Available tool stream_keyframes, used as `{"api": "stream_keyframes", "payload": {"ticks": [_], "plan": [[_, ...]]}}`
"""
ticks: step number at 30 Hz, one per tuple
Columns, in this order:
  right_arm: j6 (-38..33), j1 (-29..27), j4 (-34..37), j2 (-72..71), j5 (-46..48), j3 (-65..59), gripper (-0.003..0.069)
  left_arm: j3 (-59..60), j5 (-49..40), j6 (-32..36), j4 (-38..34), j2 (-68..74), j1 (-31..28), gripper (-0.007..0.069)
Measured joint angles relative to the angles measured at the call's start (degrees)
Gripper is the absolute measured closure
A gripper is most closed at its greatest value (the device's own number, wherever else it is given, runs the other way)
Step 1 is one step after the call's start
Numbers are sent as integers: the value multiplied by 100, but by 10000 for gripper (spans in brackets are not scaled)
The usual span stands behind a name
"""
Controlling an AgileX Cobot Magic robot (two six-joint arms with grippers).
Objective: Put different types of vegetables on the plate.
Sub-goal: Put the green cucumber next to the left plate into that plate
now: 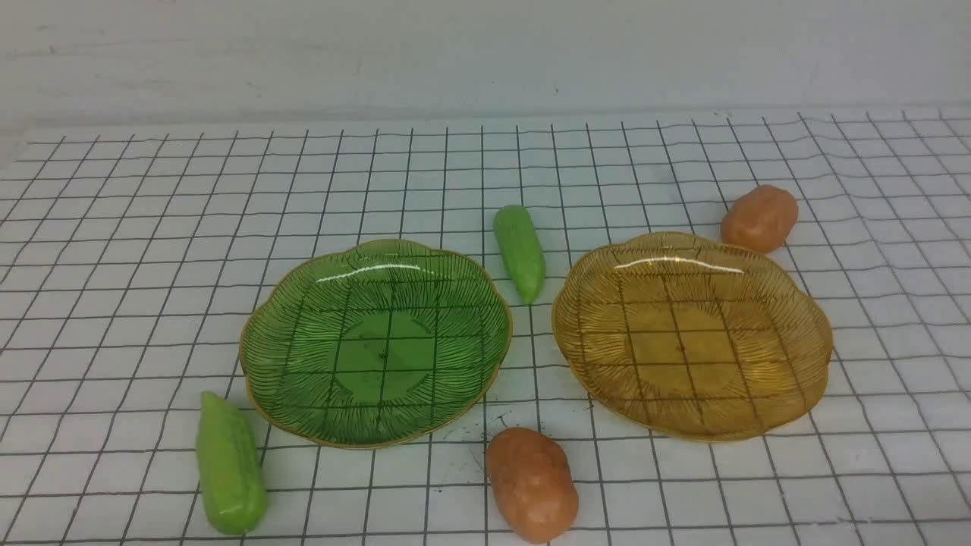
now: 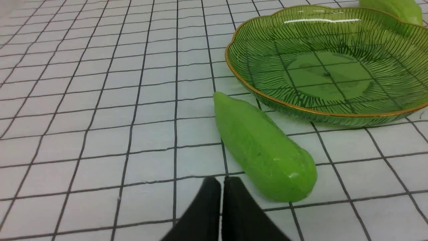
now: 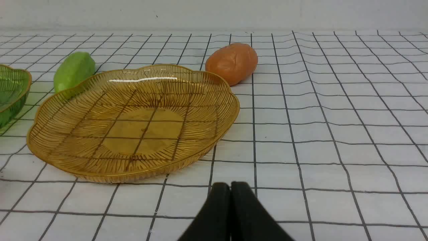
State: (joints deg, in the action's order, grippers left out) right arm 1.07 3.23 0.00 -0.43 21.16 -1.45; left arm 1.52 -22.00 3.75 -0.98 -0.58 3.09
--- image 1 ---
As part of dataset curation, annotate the green cucumber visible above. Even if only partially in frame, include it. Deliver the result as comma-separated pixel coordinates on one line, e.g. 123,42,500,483
195,391,269,535
492,205,547,306

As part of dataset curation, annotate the brown potato front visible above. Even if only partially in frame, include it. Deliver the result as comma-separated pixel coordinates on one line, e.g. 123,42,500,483
485,426,580,544

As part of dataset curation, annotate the brown potato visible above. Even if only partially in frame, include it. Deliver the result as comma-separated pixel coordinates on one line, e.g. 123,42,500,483
721,184,799,253
485,426,580,544

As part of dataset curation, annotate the green glass plate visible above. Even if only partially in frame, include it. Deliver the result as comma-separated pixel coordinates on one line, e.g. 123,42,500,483
238,239,513,449

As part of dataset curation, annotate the amber glass plate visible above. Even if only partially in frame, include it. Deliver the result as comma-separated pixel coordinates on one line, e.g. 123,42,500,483
551,231,834,442

